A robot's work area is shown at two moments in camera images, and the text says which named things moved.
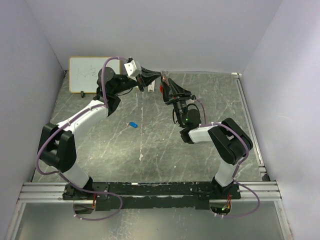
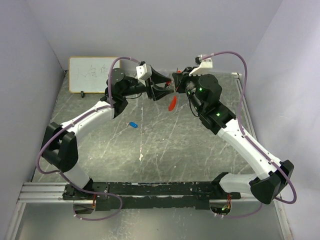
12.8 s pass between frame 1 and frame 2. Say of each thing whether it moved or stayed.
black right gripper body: moved
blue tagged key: stayed
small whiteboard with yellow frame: stayed
